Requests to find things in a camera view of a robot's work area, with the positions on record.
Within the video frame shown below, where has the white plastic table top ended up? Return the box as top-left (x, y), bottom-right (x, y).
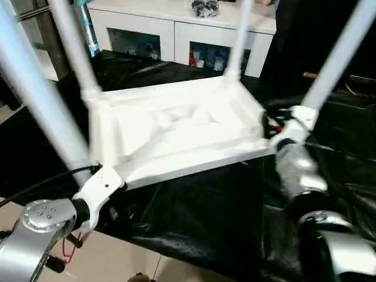
top-left (81, 75), bottom-right (277, 191)

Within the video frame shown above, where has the black plastic mat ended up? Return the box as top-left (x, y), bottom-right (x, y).
top-left (0, 49), bottom-right (376, 282)

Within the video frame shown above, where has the grey flat bar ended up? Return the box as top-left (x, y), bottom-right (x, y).
top-left (348, 74), bottom-right (376, 82)

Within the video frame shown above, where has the clear bag of dark items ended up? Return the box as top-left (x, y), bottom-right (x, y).
top-left (190, 0), bottom-right (220, 18)

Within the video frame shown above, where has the white sideboard cabinet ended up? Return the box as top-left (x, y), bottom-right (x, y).
top-left (87, 0), bottom-right (279, 79)

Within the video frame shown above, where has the grey brown curtain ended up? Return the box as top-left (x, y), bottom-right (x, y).
top-left (37, 0), bottom-right (72, 80)

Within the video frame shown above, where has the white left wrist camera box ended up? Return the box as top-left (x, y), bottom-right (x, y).
top-left (71, 163), bottom-right (127, 236)

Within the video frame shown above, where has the red floor cable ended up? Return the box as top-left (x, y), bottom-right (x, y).
top-left (61, 231), bottom-right (82, 266)

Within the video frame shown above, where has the black metal stand frame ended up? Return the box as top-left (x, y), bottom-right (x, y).
top-left (48, 231), bottom-right (83, 271)

